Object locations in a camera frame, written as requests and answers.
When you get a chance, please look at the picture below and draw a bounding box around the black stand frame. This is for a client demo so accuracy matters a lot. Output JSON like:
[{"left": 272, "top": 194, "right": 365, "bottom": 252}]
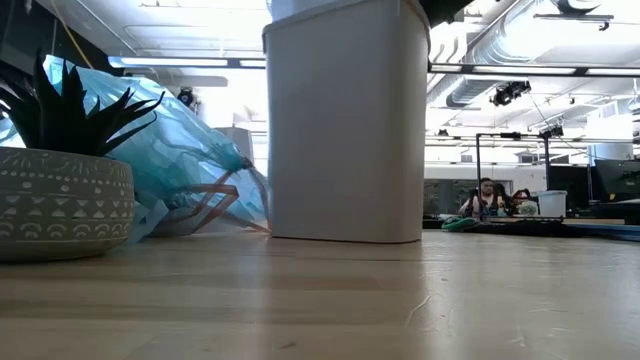
[{"left": 474, "top": 131, "right": 552, "bottom": 219}]

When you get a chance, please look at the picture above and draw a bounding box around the ceiling light bar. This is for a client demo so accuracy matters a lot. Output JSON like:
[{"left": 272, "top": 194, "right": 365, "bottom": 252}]
[{"left": 108, "top": 55, "right": 266, "bottom": 69}]

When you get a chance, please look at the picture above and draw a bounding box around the succulent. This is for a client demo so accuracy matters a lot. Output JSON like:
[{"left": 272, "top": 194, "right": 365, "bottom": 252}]
[{"left": 0, "top": 49, "right": 166, "bottom": 264}]

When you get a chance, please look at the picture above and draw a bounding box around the white plastic trash bin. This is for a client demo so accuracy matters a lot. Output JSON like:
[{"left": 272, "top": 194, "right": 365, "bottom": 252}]
[{"left": 262, "top": 0, "right": 431, "bottom": 245}]

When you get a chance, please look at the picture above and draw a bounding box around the white plastic bucket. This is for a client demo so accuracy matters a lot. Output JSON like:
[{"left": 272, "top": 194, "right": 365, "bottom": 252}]
[{"left": 536, "top": 189, "right": 568, "bottom": 218}]

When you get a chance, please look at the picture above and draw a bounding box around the black ceiling camera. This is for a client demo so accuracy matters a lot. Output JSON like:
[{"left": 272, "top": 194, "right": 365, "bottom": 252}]
[{"left": 489, "top": 79, "right": 533, "bottom": 108}]

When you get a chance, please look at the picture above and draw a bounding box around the wide black monitor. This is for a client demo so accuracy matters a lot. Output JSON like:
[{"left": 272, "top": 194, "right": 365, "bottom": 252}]
[{"left": 592, "top": 158, "right": 640, "bottom": 204}]

